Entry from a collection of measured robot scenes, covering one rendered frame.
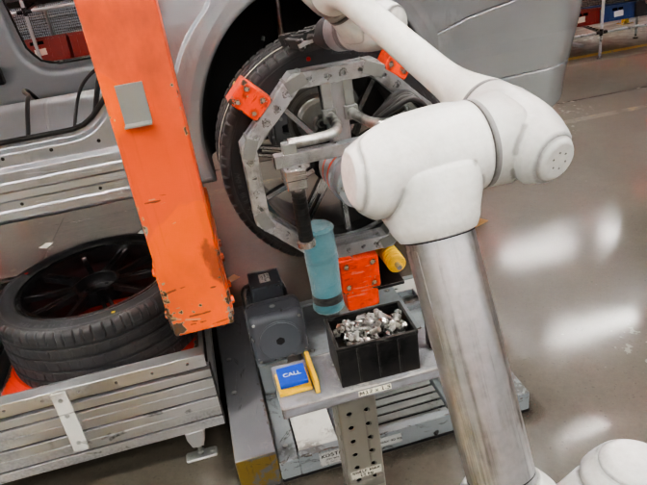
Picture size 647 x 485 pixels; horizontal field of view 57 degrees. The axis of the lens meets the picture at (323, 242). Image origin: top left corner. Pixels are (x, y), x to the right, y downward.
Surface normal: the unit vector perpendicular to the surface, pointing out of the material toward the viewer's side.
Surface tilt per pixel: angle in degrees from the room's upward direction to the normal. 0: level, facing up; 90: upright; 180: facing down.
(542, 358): 0
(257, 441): 0
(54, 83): 88
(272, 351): 90
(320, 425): 0
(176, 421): 90
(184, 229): 90
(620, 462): 9
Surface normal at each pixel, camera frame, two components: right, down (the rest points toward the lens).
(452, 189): 0.28, 0.10
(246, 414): -0.14, -0.88
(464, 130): 0.19, -0.30
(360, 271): 0.23, 0.41
